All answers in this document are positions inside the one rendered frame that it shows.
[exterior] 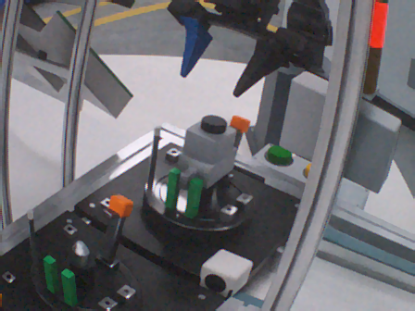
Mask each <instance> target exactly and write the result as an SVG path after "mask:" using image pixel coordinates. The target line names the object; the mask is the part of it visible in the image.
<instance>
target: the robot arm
mask: <svg viewBox="0 0 415 311"><path fill-rule="evenodd" d="M280 1H281V0H204V1H203V2H205V3H213V4H214V5H215V6H214V10H215V11H217V12H218V13H221V12H222V13H221V14H215V13H212V12H209V11H207V10H206V9H205V8H204V7H203V6H201V3H200V2H199V1H195V0H172V1H171V2H170V4H169V5H168V6H167V10H168V11H169V12H170V14H171V15H172V16H173V17H175V18H176V19H177V20H178V22H179V23H180V24H181V25H183V26H184V27H185V29H186V35H185V47H184V52H183V59H182V64H181V71H180V75H181V76H182V77H183V78H186V76H187V75H188V74H189V72H190V71H192V70H193V69H194V68H195V65H196V64H197V62H198V60H199V58H201V56H202V55H203V53H204V52H205V51H206V49H207V48H208V45H209V44H210V43H211V41H212V40H213V37H212V36H211V34H209V33H208V30H209V28H210V27H211V26H213V27H218V28H221V29H224V30H226V31H230V32H233V33H238V34H241V35H244V36H246V37H249V38H252V39H255V40H257V43H256V46H255V49H254V51H255V53H254V54H253V55H252V57H251V59H249V61H248V63H247V64H248V65H247V66H246V67H245V70H244V72H243V73H242V75H241V77H240V78H239V79H238V81H237V83H236V85H235V87H234V90H233V96H234V97H237V98H238V97H240V96H241V95H242V94H243V93H245V92H246V91H247V90H248V89H250V88H252V87H253V86H254V85H255V84H256V83H257V82H258V81H260V80H261V79H263V78H264V77H266V76H268V75H269V74H270V73H272V72H273V71H275V70H276V69H278V68H281V67H285V68H289V66H290V64H289V62H290V63H292V64H293V65H294V66H296V67H297V68H307V69H308V70H315V71H318V72H321V73H324V72H325V71H324V69H323V68H322V64H323V59H324V56H323V55H324V53H325V52H324V50H325V46H332V45H333V27H332V23H331V21H330V20H329V17H330V15H329V14H330V11H329V8H328V6H327V4H326V2H325V0H295V1H293V2H292V3H291V4H290V6H289V7H288V8H289V9H288V10H287V16H286V18H287V21H286V25H287V26H286V28H284V27H279V28H277V31H276V32H272V31H268V29H267V26H268V24H269V23H270V20H271V18H272V15H273V14H274V15H277V16H278V13H279V11H280V9H279V8H278V7H277V5H279V4H280V3H279V2H280ZM227 23H228V24H227ZM323 35H324V36H325V37H324V36H323Z"/></svg>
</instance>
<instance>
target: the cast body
mask: <svg viewBox="0 0 415 311"><path fill-rule="evenodd" d="M235 136H236V129H234V128H231V127H228V126H227V122H226V121H225V120H224V118H223V117H220V116H217V115H206V116H204V117H202V119H201V121H198V122H197V123H196V124H194V125H193V126H191V127H189V128H188V129H187V130H185V134H184V141H183V147H182V150H183V152H181V153H180V154H179V160H178V167H177V169H180V170H182V172H181V175H180V181H179V188H181V189H183V190H187V189H188V188H189V186H190V181H191V180H192V179H193V178H198V179H200V180H203V181H204V185H203V187H204V188H208V187H209V186H211V185H212V184H213V183H216V182H217V181H218V180H220V179H221V178H222V177H224V175H225V174H226V173H227V172H230V171H231V170H232V169H233V166H234V160H235V156H236V151H237V148H236V147H234V146H233V145H234V141H235Z"/></svg>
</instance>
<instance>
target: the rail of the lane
mask: <svg viewBox="0 0 415 311"><path fill-rule="evenodd" d="M158 126H159V127H161V131H160V138H159V140H160V141H161V140H162V139H166V140H168V141H170V142H174V143H176V144H178V145H180V146H183V141H184V134H185V130H183V129H181V128H178V127H176V126H174V125H171V124H169V123H167V122H163V123H162V124H160V125H158ZM233 169H234V170H236V171H238V172H241V173H243V174H246V175H247V176H250V177H252V178H254V179H256V180H260V181H262V183H263V182H264V184H265V183H266V185H267V184H269V185H270V186H272V187H274V188H277V189H279V190H281V191H283V192H285V193H288V194H290V195H293V196H294V197H295V198H297V199H298V198H300V199H302V196H303V193H304V190H305V187H306V183H305V182H303V181H301V180H295V179H293V178H291V177H289V176H287V175H285V174H282V173H281V172H279V171H277V170H274V169H272V168H268V167H266V166H264V165H261V163H259V162H258V161H256V160H253V159H251V158H249V157H246V156H244V155H239V154H237V153H236V156H235V160H234V166H233Z"/></svg>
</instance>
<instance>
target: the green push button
mask: <svg viewBox="0 0 415 311"><path fill-rule="evenodd" d="M292 156H293V154H292V153H291V152H290V151H288V150H285V149H283V148H282V147H280V146H271V147H270V148H269V149H268V151H267V158H268V159H269V160H271V161H272V162H275V163H278V164H288V163H290V162H291V160H292Z"/></svg>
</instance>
